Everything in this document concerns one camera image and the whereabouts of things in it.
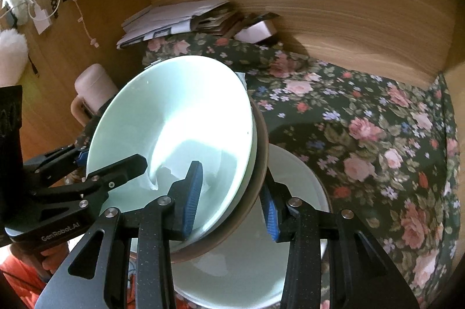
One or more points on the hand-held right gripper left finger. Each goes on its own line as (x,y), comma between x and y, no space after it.
(192,200)

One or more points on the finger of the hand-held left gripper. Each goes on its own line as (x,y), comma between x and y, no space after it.
(120,171)
(58,162)

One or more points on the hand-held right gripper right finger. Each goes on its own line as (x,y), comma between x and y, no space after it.
(270,218)

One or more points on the brown plate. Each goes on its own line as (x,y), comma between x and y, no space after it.
(221,244)

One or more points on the mint green plate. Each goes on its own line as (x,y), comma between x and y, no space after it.
(174,120)

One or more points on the person's left forearm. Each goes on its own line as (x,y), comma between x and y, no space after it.
(18,276)

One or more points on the person's left hand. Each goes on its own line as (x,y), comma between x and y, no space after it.
(52,256)

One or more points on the white plate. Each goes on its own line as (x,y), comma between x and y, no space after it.
(247,265)

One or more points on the white fluffy ball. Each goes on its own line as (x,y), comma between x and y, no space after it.
(12,54)

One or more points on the floral tablecloth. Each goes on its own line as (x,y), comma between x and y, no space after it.
(345,105)

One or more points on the white paper tag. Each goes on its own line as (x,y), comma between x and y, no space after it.
(43,22)

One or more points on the stack of white papers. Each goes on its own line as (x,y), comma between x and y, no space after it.
(170,16)

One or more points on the white fluffy headband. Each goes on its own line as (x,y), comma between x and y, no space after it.
(20,2)

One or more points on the stack of dark books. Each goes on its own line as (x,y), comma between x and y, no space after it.
(225,22)

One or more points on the small white box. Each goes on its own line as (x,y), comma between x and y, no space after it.
(258,31)

